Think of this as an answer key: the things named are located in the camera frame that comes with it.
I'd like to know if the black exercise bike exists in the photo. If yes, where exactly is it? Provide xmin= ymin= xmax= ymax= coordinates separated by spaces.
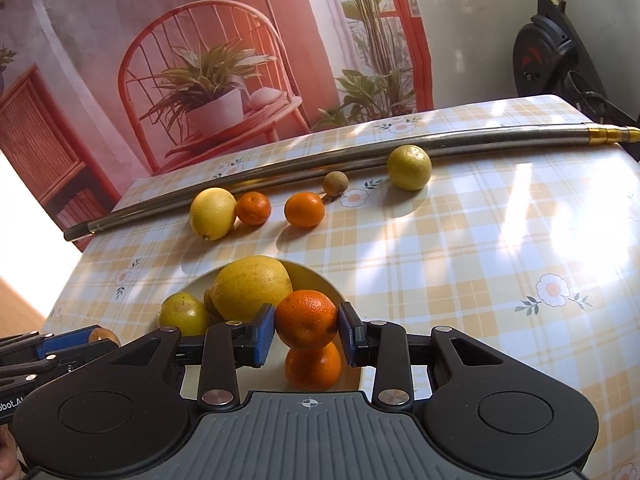
xmin=512 ymin=0 xmax=640 ymax=128

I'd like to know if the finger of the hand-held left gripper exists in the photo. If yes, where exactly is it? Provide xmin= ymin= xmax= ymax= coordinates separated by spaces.
xmin=0 ymin=342 xmax=121 ymax=386
xmin=0 ymin=329 xmax=96 ymax=361

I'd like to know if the yellow plaid floral tablecloth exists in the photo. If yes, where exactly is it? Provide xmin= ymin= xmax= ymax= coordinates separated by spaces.
xmin=42 ymin=94 xmax=640 ymax=480

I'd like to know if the long metal pole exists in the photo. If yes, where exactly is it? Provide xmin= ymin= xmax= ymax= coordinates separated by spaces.
xmin=63 ymin=122 xmax=640 ymax=240

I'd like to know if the orange mandarin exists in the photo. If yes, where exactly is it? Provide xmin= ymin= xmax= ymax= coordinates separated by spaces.
xmin=284 ymin=191 xmax=326 ymax=228
xmin=236 ymin=191 xmax=272 ymax=226
xmin=285 ymin=342 xmax=342 ymax=390
xmin=275 ymin=290 xmax=339 ymax=351
xmin=89 ymin=326 xmax=121 ymax=347

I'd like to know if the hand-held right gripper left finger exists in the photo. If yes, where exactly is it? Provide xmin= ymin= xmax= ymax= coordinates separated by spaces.
xmin=107 ymin=304 xmax=277 ymax=407

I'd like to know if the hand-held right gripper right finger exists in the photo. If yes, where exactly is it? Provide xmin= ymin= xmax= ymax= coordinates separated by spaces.
xmin=339 ymin=302 xmax=506 ymax=407

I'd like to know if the cream round plate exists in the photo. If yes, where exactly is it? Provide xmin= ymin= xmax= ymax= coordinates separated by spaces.
xmin=165 ymin=259 xmax=363 ymax=393

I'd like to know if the small brown round fruit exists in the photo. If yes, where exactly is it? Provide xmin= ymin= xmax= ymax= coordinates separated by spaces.
xmin=323 ymin=171 xmax=348 ymax=197

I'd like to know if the large yellow grapefruit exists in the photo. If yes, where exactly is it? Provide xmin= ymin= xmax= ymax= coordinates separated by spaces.
xmin=210 ymin=256 xmax=293 ymax=323

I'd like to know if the printed room backdrop cloth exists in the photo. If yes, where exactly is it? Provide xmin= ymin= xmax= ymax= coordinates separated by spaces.
xmin=0 ymin=0 xmax=436 ymax=256

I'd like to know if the yellow-green round citrus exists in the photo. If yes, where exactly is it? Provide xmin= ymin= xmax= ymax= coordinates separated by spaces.
xmin=157 ymin=291 xmax=213 ymax=337
xmin=387 ymin=144 xmax=432 ymax=192

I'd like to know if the yellow lemon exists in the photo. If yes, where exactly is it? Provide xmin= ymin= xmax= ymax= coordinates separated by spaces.
xmin=189 ymin=187 xmax=238 ymax=242

